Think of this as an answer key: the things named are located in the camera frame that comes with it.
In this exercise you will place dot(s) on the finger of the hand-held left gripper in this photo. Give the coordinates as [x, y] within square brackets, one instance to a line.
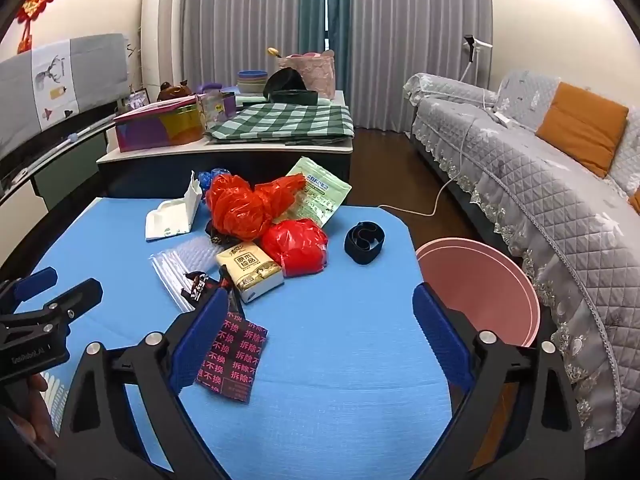
[77, 295]
[35, 282]

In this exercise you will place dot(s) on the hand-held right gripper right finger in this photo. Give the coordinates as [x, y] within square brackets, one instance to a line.
[442, 340]

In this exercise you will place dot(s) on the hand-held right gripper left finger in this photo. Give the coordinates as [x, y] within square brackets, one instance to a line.
[200, 345]

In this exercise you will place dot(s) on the black pink printed card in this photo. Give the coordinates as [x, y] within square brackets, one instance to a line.
[235, 360]

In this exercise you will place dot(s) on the pink plastic bucket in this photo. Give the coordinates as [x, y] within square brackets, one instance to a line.
[475, 280]

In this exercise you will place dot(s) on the clear zip bag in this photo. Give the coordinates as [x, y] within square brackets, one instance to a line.
[167, 275]

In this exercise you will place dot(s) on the clear bubble wrap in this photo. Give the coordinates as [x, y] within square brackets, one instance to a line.
[197, 255]

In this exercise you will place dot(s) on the yellow white tissue pack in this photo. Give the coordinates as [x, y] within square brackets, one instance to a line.
[250, 270]

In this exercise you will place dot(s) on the dark wrapper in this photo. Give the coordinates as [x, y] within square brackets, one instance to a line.
[215, 237]

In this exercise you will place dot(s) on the torn white paper carton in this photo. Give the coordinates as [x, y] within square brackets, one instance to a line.
[170, 220]

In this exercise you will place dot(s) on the black elastic band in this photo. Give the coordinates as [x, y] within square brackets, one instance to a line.
[350, 247]

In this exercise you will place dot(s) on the balled red plastic bag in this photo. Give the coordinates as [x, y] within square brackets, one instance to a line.
[295, 245]

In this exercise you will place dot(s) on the large red plastic bag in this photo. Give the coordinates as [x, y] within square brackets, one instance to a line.
[235, 210]

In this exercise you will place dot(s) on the blue plastic bag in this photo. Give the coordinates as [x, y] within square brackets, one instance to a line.
[207, 180]

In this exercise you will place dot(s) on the pale green packaging pouch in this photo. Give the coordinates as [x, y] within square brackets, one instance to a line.
[325, 195]

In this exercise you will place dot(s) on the person's left forearm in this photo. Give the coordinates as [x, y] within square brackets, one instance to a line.
[15, 460]

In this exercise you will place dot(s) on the person's left hand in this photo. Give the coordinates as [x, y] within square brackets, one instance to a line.
[32, 395]

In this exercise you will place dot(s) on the television cabinet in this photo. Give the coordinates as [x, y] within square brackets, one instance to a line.
[65, 170]

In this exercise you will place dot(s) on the blue tablecloth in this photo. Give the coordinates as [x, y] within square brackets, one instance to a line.
[325, 360]

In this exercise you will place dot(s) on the white rod with blue bead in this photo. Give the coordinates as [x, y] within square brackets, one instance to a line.
[74, 136]

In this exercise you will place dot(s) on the sofa with grey quilted cover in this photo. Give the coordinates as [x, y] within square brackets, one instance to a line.
[550, 210]

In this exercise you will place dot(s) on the colourful storage box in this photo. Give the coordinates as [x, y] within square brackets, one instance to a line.
[155, 127]

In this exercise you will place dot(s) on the coffee table with white top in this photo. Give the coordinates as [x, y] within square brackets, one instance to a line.
[225, 152]

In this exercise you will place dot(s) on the television with grey dust cover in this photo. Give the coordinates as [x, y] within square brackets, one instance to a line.
[30, 85]

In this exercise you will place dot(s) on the brown teapot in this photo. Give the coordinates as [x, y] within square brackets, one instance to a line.
[172, 91]

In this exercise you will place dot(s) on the white power strip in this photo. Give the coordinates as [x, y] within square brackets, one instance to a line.
[501, 118]

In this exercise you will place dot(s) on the clear jar with yellow label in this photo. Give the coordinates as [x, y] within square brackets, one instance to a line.
[215, 107]

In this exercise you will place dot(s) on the green checked cloth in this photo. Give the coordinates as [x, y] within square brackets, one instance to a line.
[280, 122]

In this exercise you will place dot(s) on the orange cushion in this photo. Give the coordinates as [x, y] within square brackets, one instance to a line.
[580, 125]
[636, 201]

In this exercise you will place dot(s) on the dark green tray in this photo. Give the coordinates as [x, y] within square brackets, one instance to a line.
[295, 97]

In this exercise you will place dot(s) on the stack of coloured bowls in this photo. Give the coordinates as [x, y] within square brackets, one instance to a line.
[250, 80]

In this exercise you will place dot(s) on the black bag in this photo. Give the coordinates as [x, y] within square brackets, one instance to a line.
[282, 82]

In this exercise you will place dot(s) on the white standing air conditioner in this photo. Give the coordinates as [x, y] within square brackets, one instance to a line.
[160, 25]

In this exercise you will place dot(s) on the pink lace basket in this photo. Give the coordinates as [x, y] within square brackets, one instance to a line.
[315, 72]

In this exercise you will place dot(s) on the white floor lamp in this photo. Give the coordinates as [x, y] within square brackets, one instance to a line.
[470, 42]

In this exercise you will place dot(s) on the grey curtain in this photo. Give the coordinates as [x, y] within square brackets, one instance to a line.
[240, 10]
[420, 20]

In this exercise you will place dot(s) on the teal curtain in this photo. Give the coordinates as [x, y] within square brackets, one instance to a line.
[315, 10]

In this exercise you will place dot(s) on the small photo frame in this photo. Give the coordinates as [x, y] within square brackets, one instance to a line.
[137, 100]

